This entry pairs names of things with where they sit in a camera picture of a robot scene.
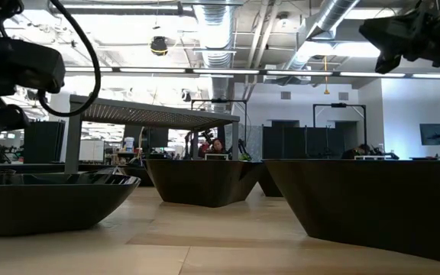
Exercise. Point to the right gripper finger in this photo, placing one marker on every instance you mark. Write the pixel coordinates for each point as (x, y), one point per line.
(380, 34)

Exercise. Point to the black teardrop mini plate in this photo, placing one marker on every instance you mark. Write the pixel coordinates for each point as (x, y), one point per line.
(138, 177)

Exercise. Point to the black square mini plate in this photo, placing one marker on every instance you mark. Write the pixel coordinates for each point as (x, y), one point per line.
(201, 183)

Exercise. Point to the black partition panel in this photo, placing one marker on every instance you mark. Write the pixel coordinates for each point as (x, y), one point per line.
(304, 143)
(44, 141)

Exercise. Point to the black computer monitor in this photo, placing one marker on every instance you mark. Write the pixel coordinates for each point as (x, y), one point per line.
(436, 134)

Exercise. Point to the white cabinet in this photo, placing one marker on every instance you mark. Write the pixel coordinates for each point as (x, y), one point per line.
(92, 150)

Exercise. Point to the person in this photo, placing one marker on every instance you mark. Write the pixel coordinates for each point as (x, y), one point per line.
(353, 153)
(217, 147)

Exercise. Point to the white tray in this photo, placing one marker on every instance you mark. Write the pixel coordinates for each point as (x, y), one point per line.
(216, 156)
(369, 157)

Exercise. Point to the white plastic bucket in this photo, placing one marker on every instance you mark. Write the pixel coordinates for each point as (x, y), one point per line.
(129, 144)

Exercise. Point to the grey perforated metal riser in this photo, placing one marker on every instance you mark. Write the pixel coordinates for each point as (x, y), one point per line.
(147, 114)

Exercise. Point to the black ceiling dome fixture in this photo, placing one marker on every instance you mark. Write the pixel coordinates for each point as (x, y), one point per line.
(159, 46)

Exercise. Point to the long ceiling light bar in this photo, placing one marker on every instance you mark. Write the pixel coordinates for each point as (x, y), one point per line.
(224, 71)

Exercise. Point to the silver ceiling air duct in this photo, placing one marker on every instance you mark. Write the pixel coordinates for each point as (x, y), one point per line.
(214, 38)
(330, 15)

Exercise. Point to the grey wall vent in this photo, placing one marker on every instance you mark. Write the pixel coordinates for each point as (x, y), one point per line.
(285, 95)
(343, 96)

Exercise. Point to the black metal rig frame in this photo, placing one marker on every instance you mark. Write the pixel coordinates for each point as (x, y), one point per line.
(220, 101)
(338, 105)

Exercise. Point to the black aluminium table frame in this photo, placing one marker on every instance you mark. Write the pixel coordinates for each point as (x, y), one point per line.
(33, 168)

